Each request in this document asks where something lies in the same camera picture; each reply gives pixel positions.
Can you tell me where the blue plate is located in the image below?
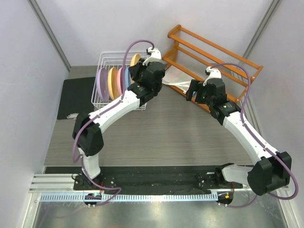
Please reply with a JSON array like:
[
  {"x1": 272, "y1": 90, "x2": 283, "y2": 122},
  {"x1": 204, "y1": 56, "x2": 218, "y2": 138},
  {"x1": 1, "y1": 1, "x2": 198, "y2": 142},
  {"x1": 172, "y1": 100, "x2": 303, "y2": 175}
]
[{"x1": 124, "y1": 67, "x2": 131, "y2": 90}]

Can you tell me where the yellow bear plate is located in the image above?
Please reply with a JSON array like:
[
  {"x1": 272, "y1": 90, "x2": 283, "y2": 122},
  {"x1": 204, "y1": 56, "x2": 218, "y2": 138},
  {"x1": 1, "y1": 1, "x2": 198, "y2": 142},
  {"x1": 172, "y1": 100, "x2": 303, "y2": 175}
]
[{"x1": 130, "y1": 53, "x2": 141, "y2": 67}]

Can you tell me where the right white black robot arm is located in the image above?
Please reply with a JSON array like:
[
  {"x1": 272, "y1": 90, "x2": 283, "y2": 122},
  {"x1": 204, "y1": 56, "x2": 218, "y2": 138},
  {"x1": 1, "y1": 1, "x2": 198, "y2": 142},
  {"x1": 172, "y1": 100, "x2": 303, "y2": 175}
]
[{"x1": 186, "y1": 78, "x2": 292, "y2": 196}]

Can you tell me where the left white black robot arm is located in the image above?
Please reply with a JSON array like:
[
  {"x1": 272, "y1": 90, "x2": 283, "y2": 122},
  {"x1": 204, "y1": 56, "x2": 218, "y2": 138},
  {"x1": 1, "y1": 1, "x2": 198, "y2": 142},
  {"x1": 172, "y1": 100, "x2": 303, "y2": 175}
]
[{"x1": 73, "y1": 62, "x2": 165, "y2": 190}]

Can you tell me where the orange wooden shelf rack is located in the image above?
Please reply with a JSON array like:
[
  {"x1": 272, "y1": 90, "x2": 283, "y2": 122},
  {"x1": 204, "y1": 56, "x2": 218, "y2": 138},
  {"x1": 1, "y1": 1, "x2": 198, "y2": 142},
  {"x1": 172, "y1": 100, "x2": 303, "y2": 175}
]
[{"x1": 163, "y1": 25, "x2": 263, "y2": 103}]

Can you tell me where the clear plastic zip bag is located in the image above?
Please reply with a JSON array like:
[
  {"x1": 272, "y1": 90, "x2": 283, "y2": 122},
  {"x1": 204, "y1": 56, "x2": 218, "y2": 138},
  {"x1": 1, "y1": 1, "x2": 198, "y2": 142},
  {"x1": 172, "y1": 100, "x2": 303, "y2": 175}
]
[{"x1": 162, "y1": 66, "x2": 193, "y2": 94}]

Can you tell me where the pink plate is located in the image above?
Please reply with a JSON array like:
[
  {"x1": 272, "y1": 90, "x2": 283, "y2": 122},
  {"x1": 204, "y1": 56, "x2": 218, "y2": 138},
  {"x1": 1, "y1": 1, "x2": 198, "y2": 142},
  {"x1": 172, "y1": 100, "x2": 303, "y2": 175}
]
[{"x1": 117, "y1": 67, "x2": 124, "y2": 96}]

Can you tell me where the orange plate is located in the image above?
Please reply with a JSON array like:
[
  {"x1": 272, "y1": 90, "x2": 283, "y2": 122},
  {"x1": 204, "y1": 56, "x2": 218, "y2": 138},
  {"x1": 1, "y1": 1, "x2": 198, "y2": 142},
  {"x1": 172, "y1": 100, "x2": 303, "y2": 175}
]
[{"x1": 107, "y1": 67, "x2": 119, "y2": 100}]

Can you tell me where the purple plate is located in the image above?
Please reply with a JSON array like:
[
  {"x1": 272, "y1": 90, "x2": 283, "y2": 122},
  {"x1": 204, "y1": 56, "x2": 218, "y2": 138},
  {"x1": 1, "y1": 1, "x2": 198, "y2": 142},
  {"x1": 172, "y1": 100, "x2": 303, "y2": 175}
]
[{"x1": 96, "y1": 67, "x2": 110, "y2": 102}]

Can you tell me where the black mat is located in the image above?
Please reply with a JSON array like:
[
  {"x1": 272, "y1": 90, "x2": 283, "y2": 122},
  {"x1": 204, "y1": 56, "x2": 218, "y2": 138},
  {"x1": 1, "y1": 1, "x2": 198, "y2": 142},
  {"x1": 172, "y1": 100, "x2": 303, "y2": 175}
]
[{"x1": 57, "y1": 77, "x2": 95, "y2": 120}]

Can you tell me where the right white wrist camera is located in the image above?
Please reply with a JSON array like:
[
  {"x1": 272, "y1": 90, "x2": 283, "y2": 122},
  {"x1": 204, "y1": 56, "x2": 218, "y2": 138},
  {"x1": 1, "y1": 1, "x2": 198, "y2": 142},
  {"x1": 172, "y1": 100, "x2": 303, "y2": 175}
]
[{"x1": 203, "y1": 66, "x2": 221, "y2": 86}]

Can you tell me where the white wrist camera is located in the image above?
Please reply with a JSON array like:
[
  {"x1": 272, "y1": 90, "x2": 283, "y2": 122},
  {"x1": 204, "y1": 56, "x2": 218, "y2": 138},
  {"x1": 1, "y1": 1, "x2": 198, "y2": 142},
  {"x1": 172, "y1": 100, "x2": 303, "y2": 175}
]
[
  {"x1": 203, "y1": 66, "x2": 221, "y2": 86},
  {"x1": 142, "y1": 47, "x2": 162, "y2": 66}
]

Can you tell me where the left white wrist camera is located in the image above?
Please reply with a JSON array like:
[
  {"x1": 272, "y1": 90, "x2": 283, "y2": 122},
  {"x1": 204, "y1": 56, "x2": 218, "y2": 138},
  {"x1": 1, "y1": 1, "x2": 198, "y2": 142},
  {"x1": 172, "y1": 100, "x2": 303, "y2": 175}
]
[{"x1": 142, "y1": 47, "x2": 162, "y2": 66}]

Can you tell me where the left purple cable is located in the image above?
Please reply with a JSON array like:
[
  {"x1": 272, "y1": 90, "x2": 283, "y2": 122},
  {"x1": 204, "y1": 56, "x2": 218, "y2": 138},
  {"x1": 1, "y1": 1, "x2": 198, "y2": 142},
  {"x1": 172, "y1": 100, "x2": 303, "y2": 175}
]
[{"x1": 72, "y1": 39, "x2": 155, "y2": 164}]

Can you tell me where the purple cable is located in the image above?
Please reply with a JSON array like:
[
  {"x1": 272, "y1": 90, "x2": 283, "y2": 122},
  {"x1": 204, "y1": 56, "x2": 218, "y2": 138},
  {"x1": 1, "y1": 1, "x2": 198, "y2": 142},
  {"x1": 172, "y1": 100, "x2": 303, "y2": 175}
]
[
  {"x1": 211, "y1": 62, "x2": 299, "y2": 209},
  {"x1": 72, "y1": 39, "x2": 155, "y2": 164}
]

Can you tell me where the white wire dish rack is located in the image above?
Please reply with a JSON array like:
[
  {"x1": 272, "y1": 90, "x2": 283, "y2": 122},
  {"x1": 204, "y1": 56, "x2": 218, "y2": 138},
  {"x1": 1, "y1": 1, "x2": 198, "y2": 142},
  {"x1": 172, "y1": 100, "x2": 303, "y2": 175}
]
[{"x1": 91, "y1": 50, "x2": 148, "y2": 111}]

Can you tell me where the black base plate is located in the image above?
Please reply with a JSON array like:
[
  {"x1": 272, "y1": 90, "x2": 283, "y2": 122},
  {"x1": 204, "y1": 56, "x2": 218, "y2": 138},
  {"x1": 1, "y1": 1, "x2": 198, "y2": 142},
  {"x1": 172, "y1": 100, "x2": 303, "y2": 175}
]
[{"x1": 45, "y1": 165, "x2": 243, "y2": 195}]

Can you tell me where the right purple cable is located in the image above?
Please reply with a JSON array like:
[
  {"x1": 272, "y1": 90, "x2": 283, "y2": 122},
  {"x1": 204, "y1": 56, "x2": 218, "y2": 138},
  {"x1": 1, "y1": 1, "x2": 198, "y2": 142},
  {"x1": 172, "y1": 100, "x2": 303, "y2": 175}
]
[{"x1": 211, "y1": 62, "x2": 299, "y2": 209}]

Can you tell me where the aluminium slotted rail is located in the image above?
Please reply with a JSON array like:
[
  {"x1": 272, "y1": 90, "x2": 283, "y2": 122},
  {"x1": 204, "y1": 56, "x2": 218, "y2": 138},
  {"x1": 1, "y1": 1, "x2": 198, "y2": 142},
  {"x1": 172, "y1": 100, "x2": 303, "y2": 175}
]
[{"x1": 40, "y1": 192, "x2": 218, "y2": 202}]

